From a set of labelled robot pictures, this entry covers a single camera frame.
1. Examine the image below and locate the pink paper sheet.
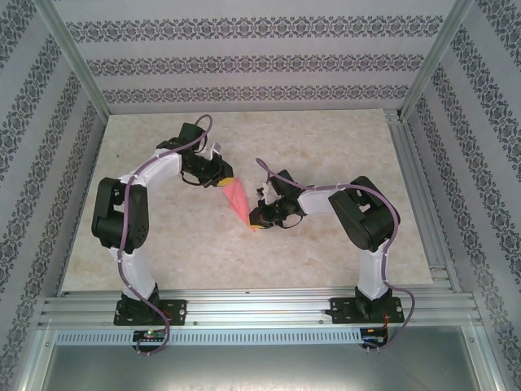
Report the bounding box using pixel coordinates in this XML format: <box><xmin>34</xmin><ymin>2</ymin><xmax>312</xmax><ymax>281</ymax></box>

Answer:
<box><xmin>221</xmin><ymin>178</ymin><xmax>261</xmax><ymax>233</ymax></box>

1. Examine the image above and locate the sheet metal tray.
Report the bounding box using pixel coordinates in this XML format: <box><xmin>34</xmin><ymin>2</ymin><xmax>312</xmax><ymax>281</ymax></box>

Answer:
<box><xmin>22</xmin><ymin>327</ymin><xmax>501</xmax><ymax>391</ymax></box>

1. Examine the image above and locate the left gripper black cable loop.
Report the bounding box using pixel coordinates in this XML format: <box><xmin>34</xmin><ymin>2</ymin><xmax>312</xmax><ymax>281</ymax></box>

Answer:
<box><xmin>180</xmin><ymin>170</ymin><xmax>207</xmax><ymax>188</ymax></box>

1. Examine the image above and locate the gripper black cable loop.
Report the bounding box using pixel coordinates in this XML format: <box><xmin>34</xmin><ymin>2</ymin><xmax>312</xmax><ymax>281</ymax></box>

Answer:
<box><xmin>180</xmin><ymin>170</ymin><xmax>207</xmax><ymax>188</ymax></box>
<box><xmin>279</xmin><ymin>213</ymin><xmax>305</xmax><ymax>230</ymax></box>

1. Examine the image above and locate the right gripper black cable loop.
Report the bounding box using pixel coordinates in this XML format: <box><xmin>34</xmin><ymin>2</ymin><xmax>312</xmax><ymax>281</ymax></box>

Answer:
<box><xmin>279</xmin><ymin>213</ymin><xmax>305</xmax><ymax>230</ymax></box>

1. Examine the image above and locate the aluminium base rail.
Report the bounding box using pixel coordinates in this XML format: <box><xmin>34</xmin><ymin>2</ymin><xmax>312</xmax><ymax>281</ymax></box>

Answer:
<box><xmin>38</xmin><ymin>287</ymin><xmax>479</xmax><ymax>331</ymax></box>

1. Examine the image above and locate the slotted cable duct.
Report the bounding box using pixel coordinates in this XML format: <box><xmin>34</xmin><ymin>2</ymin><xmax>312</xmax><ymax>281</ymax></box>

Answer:
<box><xmin>55</xmin><ymin>327</ymin><xmax>363</xmax><ymax>345</ymax></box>

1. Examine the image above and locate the aluminium side rail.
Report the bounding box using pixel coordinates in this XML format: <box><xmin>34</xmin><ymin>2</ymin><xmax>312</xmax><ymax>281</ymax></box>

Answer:
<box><xmin>384</xmin><ymin>108</ymin><xmax>463</xmax><ymax>294</ymax></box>

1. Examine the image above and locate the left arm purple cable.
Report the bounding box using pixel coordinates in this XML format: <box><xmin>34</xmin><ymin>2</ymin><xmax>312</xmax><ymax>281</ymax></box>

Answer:
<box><xmin>116</xmin><ymin>114</ymin><xmax>216</xmax><ymax>356</ymax></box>

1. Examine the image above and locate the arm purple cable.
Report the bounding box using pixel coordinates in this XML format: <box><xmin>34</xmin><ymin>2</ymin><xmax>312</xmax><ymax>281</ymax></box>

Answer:
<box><xmin>116</xmin><ymin>114</ymin><xmax>216</xmax><ymax>356</ymax></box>
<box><xmin>255</xmin><ymin>157</ymin><xmax>416</xmax><ymax>354</ymax></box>

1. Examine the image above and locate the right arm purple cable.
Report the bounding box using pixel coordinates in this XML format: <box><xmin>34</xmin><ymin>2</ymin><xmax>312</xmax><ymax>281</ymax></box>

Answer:
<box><xmin>255</xmin><ymin>157</ymin><xmax>416</xmax><ymax>354</ymax></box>

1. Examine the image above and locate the aluminium frame post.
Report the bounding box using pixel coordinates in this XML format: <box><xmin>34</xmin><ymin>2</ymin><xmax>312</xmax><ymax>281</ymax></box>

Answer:
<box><xmin>398</xmin><ymin>0</ymin><xmax>477</xmax><ymax>121</ymax></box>
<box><xmin>34</xmin><ymin>0</ymin><xmax>111</xmax><ymax>119</ymax></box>

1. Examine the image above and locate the aluminium frame bar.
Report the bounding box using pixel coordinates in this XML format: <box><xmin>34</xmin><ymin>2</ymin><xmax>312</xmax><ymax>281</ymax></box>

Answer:
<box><xmin>462</xmin><ymin>321</ymin><xmax>512</xmax><ymax>391</ymax></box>
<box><xmin>15</xmin><ymin>319</ymin><xmax>58</xmax><ymax>391</ymax></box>

